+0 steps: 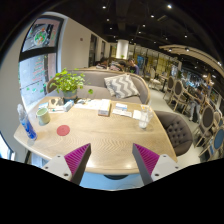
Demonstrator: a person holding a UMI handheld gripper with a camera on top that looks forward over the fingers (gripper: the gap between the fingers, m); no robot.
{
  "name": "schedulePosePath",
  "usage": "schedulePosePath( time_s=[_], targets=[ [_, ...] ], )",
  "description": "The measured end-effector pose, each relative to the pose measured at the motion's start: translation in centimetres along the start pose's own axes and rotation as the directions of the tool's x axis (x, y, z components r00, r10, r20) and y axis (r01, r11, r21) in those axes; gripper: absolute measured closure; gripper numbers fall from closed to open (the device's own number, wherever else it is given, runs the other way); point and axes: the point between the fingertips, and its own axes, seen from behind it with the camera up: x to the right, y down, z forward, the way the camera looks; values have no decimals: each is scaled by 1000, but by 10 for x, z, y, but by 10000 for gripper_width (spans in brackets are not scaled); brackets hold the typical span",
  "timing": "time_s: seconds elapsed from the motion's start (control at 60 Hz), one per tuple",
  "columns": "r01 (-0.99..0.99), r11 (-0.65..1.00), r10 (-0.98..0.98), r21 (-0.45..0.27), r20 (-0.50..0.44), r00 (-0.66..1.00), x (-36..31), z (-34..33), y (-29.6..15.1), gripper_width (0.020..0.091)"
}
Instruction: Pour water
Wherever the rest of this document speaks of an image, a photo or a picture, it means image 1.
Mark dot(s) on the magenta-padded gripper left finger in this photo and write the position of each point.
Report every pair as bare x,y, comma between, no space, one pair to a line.
63,166

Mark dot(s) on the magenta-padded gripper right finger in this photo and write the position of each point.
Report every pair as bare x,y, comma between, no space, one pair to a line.
160,166

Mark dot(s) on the clear blue-labelled water bottle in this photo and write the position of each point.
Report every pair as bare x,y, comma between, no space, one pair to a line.
26,125

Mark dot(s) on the flat round red coaster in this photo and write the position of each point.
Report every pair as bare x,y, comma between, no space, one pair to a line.
63,130

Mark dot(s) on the grey tufted chair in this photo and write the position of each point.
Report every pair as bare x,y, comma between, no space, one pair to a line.
178,131

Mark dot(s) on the clear drinking glass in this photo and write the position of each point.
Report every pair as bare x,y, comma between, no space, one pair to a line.
145,118

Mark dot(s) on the pale green cup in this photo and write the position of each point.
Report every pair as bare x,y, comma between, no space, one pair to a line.
43,116

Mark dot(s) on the small blue box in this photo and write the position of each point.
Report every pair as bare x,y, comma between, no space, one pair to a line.
68,105

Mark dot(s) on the group of round-backed chairs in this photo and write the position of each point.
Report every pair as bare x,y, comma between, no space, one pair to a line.
208,116

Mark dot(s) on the white rectangular box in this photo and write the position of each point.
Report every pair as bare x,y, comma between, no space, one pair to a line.
104,107

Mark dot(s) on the person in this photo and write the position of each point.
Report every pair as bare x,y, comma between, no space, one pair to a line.
133,68
197,100
104,63

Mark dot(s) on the green potted plant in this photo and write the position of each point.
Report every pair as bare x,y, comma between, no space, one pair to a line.
68,81

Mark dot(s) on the grey chevron cushion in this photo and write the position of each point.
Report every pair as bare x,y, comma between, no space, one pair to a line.
121,86

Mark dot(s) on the grey curved sofa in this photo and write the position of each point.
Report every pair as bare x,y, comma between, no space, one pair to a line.
96,80

